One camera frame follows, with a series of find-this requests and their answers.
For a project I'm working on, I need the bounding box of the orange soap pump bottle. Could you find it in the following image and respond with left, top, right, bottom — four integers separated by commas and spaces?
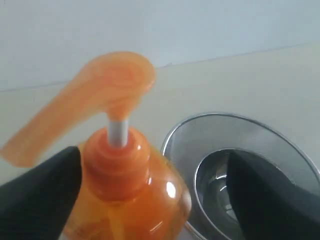
0, 51, 192, 240

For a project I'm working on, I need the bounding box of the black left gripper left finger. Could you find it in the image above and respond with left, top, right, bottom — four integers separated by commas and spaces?
0, 146, 82, 240

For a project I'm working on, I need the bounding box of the steel mesh colander bowl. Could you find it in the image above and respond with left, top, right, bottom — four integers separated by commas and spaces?
161, 112, 320, 240

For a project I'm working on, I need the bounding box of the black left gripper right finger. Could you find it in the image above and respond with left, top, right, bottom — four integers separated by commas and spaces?
226, 150, 320, 240

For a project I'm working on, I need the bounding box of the small shiny steel bowl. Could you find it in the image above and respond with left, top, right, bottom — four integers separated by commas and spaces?
193, 148, 245, 240

